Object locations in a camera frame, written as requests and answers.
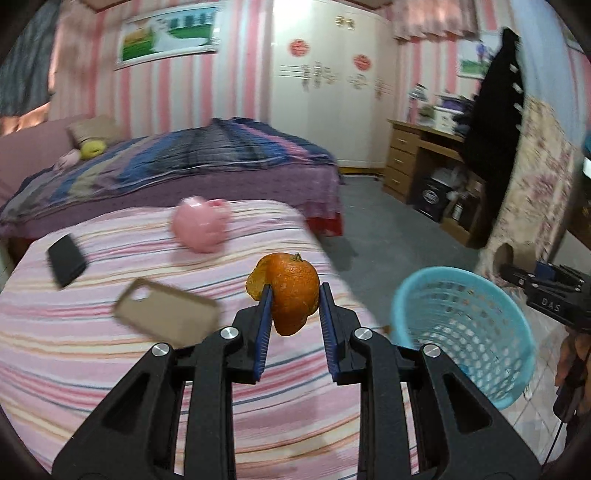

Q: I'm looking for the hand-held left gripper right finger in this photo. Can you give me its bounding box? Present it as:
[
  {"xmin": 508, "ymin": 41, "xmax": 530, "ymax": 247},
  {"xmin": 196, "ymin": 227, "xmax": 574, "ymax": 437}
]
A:
[{"xmin": 318, "ymin": 282, "xmax": 541, "ymax": 480}]

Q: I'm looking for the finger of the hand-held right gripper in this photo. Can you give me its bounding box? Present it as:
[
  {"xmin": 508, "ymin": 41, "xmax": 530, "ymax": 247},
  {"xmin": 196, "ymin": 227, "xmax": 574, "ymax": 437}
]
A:
[
  {"xmin": 534, "ymin": 259, "xmax": 588, "ymax": 285},
  {"xmin": 501, "ymin": 261, "xmax": 539, "ymax": 292}
]

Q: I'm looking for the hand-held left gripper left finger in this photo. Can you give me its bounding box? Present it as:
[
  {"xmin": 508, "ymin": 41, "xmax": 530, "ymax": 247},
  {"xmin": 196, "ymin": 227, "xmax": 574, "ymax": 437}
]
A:
[{"xmin": 52, "ymin": 284, "xmax": 274, "ymax": 480}]

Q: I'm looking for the orange peel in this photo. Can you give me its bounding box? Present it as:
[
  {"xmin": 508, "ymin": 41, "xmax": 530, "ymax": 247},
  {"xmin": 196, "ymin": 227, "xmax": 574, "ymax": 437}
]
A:
[{"xmin": 246, "ymin": 252, "xmax": 321, "ymax": 337}]

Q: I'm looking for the light blue plastic basket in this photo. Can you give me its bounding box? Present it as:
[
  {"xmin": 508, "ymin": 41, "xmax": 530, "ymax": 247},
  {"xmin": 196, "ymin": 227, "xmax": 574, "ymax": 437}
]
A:
[{"xmin": 390, "ymin": 266, "xmax": 537, "ymax": 409}]

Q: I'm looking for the person's right hand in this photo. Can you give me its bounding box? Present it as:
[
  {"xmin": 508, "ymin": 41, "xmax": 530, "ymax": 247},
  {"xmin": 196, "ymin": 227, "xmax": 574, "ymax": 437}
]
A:
[{"xmin": 556, "ymin": 331, "xmax": 591, "ymax": 389}]

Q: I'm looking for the floral curtain with blue top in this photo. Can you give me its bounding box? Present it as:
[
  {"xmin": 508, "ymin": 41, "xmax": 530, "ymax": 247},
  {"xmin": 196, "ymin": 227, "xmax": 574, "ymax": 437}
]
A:
[{"xmin": 477, "ymin": 0, "xmax": 585, "ymax": 288}]

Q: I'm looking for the tan phone case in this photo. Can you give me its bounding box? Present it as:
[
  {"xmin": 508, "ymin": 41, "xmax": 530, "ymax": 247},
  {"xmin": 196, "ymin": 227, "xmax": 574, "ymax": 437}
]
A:
[{"xmin": 114, "ymin": 278, "xmax": 219, "ymax": 348}]

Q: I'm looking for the black printed bag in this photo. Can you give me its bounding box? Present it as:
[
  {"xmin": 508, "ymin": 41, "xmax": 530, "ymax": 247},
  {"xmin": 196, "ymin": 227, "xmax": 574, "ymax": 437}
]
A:
[{"xmin": 417, "ymin": 177, "xmax": 450, "ymax": 223}]

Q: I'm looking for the pink plastic cup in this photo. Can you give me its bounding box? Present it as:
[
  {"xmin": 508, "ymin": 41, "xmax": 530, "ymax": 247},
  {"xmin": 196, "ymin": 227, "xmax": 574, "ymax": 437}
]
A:
[{"xmin": 172, "ymin": 196, "xmax": 232, "ymax": 254}]

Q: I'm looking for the purple dotted bed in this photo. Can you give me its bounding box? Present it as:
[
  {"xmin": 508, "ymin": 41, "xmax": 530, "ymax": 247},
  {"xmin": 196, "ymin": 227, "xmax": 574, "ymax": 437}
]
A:
[{"xmin": 0, "ymin": 117, "xmax": 345, "ymax": 251}]

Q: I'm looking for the black hanging coat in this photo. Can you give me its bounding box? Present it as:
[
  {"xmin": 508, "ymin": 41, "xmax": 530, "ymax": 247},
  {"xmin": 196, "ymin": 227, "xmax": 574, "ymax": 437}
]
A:
[{"xmin": 463, "ymin": 27, "xmax": 528, "ymax": 223}]

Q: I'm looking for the wooden desk with drawers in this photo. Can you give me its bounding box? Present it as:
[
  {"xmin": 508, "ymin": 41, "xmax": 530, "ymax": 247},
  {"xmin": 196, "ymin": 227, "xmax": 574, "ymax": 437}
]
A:
[{"xmin": 383, "ymin": 119, "xmax": 491, "ymax": 248}]

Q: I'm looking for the white box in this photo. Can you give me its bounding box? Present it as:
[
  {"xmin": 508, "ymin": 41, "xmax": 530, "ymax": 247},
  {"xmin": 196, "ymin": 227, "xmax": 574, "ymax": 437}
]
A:
[{"xmin": 433, "ymin": 106, "xmax": 459, "ymax": 133}]

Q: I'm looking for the purple cloth bundle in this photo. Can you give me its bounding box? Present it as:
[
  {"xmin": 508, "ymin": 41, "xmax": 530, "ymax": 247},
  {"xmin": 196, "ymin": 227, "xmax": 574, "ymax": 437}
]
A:
[{"xmin": 436, "ymin": 94, "xmax": 472, "ymax": 112}]

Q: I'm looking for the multicolour striped quilt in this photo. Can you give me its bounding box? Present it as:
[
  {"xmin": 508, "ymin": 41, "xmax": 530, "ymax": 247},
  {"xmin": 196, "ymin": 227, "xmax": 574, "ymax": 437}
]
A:
[{"xmin": 0, "ymin": 117, "xmax": 339, "ymax": 228}]

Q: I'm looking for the desk lamp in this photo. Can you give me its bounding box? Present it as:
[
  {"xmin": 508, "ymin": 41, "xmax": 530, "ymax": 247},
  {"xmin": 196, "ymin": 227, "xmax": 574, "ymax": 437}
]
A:
[{"xmin": 408, "ymin": 84, "xmax": 431, "ymax": 121}]

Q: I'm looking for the black phone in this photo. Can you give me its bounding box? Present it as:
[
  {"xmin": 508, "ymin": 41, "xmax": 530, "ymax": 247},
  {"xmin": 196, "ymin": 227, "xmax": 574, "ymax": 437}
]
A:
[{"xmin": 47, "ymin": 233, "xmax": 88, "ymax": 290}]

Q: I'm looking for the small framed photo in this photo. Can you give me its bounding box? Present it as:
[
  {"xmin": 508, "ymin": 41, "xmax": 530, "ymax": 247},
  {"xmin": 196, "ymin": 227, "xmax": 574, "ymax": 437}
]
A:
[{"xmin": 457, "ymin": 39, "xmax": 493, "ymax": 79}]

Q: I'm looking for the white wardrobe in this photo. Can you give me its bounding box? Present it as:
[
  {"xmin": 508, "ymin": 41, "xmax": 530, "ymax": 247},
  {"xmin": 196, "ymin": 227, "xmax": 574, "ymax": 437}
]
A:
[{"xmin": 272, "ymin": 0, "xmax": 400, "ymax": 169}]

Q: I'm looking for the beige pillow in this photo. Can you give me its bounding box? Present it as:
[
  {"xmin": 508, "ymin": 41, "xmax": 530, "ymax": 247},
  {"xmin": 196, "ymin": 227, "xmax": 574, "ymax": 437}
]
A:
[{"xmin": 66, "ymin": 115, "xmax": 122, "ymax": 147}]

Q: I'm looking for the pink valance curtain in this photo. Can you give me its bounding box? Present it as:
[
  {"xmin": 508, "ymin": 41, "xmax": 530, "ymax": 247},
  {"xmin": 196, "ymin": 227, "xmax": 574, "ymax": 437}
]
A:
[{"xmin": 392, "ymin": 0, "xmax": 479, "ymax": 43}]

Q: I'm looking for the framed wedding picture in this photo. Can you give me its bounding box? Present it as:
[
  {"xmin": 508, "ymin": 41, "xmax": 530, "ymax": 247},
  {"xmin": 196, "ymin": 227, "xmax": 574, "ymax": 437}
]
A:
[{"xmin": 114, "ymin": 4, "xmax": 222, "ymax": 71}]

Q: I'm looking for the grey shiny curtain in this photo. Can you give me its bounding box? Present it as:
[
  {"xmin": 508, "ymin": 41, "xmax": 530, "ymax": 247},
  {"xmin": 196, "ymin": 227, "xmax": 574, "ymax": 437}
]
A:
[{"xmin": 0, "ymin": 4, "xmax": 57, "ymax": 117}]

